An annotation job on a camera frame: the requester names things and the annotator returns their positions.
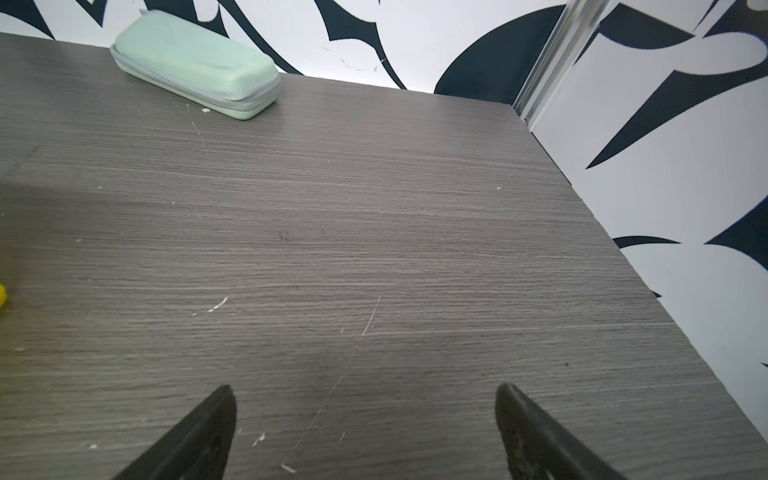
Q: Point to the mint green zipper case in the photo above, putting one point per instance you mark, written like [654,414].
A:
[197,64]

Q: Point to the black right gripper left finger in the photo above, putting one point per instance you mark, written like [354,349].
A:
[195,448]

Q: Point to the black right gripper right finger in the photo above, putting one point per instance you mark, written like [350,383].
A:
[539,447]

